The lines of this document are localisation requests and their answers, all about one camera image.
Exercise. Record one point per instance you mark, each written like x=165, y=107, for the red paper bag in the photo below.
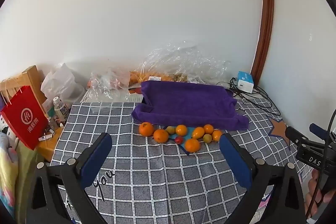
x=23, y=119

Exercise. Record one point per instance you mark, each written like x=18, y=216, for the pile of bagged longans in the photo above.
x=181, y=78

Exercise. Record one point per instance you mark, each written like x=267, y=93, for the green-yellow small fruit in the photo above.
x=207, y=138

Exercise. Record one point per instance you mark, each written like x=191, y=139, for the large orange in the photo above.
x=146, y=129
x=161, y=135
x=192, y=145

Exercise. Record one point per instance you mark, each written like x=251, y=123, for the brown wooden door frame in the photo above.
x=265, y=16

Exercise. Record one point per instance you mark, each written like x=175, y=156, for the small orange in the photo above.
x=217, y=135
x=181, y=130
x=208, y=129

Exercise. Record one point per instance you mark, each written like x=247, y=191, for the wooden chair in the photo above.
x=29, y=77

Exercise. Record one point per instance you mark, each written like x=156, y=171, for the pile of bagged oranges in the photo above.
x=135, y=77

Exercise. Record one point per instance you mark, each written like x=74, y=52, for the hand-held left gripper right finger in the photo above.
x=235, y=161

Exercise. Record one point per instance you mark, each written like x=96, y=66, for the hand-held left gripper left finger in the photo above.
x=97, y=158

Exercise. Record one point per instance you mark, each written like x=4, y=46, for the brown longan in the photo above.
x=170, y=129

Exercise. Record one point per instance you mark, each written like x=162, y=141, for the pastel patterned cloth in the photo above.
x=10, y=174

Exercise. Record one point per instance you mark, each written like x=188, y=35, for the person's right hand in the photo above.
x=313, y=187

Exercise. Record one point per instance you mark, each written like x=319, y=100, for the grey checked blanket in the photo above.
x=157, y=174

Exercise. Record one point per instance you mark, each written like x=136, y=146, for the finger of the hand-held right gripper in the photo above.
x=295, y=134
x=317, y=129

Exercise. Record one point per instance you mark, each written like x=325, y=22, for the large clear plastic bag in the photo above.
x=183, y=61

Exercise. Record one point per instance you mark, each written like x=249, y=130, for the oval kumquat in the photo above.
x=198, y=132

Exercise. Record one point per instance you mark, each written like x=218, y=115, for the purple towel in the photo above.
x=189, y=103

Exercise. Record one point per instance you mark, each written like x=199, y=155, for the small red fruit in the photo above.
x=179, y=139

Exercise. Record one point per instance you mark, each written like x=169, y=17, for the white plastic bag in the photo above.
x=60, y=82

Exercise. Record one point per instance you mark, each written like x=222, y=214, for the clear plastic bottle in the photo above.
x=59, y=108

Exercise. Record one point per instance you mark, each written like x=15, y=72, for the small clear plastic bag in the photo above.
x=110, y=82

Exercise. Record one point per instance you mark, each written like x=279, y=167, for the wooden side table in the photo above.
x=50, y=142

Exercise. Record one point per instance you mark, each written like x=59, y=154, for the white and blue box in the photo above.
x=245, y=81

